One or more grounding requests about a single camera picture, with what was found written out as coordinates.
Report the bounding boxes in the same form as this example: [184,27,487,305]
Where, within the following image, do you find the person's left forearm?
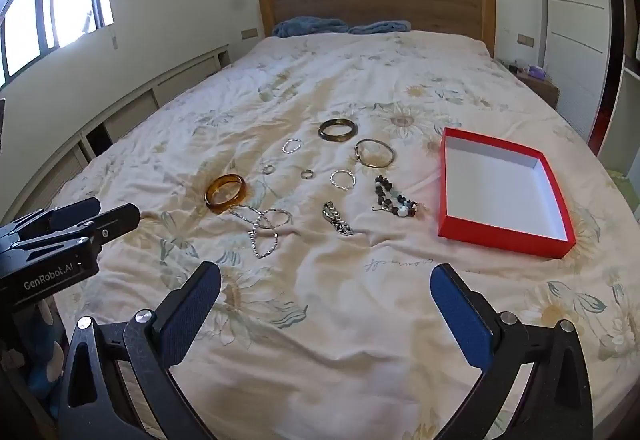
[0,303,70,426]

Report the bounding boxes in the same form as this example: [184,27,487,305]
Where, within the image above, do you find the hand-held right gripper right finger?
[430,263,594,440]

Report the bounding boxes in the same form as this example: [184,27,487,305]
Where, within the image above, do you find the white wardrobe door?
[536,0,617,142]

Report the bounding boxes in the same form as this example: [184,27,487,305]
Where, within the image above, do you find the blue pillow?
[348,20,412,36]
[271,16,350,38]

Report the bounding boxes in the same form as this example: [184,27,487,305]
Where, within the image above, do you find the red cardboard box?
[437,127,577,260]

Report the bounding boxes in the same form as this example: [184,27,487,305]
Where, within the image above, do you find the thin silver bangle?
[354,139,396,168]

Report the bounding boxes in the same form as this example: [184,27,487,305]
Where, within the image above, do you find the silver chain necklace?
[227,203,294,260]

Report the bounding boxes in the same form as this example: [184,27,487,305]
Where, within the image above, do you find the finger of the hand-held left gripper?
[10,198,102,233]
[60,203,141,247]

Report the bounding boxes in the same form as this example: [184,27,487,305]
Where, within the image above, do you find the low white wall cabinet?
[0,45,232,221]

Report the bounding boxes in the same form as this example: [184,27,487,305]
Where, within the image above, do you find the wooden nightstand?
[514,70,560,110]

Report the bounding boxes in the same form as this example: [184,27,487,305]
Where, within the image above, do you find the window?
[0,0,115,87]

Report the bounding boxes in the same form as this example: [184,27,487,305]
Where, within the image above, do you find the dark olive bangle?
[318,118,359,141]

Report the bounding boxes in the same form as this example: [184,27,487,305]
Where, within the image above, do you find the wooden headboard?
[258,0,497,58]

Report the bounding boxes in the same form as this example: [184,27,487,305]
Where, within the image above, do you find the chunky silver link bracelet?
[322,201,356,237]

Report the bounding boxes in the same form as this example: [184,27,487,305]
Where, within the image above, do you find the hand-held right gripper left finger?
[56,261,222,440]

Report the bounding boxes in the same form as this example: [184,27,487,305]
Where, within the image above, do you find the amber bangle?
[204,173,248,215]

